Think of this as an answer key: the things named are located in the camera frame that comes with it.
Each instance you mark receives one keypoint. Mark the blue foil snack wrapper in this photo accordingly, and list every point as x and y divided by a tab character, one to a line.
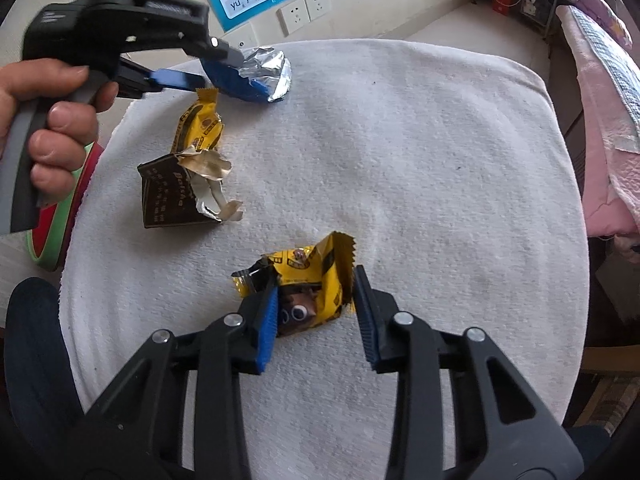
235	82

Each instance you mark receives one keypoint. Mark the yellow cartoon eyes snack wrapper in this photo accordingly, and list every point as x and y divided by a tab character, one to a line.
320	270

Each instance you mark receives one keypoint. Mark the plain yellow snack wrapper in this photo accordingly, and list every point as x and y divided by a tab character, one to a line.
197	125

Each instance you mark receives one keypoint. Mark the white wall socket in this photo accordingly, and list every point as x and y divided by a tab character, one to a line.
318	6
294	16

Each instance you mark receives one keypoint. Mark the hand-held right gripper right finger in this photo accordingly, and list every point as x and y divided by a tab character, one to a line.
367	325

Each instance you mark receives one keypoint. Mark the dark brown foil wrapper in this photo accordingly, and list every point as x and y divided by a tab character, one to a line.
165	195

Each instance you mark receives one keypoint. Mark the person's left leg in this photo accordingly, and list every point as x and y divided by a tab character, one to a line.
40	360

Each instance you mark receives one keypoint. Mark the person's left hand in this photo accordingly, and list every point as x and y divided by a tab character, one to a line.
60	130

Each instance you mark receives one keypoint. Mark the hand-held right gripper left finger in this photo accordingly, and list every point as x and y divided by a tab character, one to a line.
267	330

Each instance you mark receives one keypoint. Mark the green rimmed red trash bin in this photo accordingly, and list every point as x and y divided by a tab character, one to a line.
55	230

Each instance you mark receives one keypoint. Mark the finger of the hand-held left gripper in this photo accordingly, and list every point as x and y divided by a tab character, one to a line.
220	50
175	81

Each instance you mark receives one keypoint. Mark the white power adapter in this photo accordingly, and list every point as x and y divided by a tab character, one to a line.
529	6

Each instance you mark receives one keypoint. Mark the checked quilt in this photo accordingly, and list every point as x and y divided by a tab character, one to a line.
610	60

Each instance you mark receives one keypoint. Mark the wooden bed frame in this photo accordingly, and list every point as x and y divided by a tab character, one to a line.
610	360

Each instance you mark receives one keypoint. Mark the white towel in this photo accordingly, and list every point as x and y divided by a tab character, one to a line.
400	160

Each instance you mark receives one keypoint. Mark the pink bed blanket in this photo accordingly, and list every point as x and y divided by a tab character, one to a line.
615	200

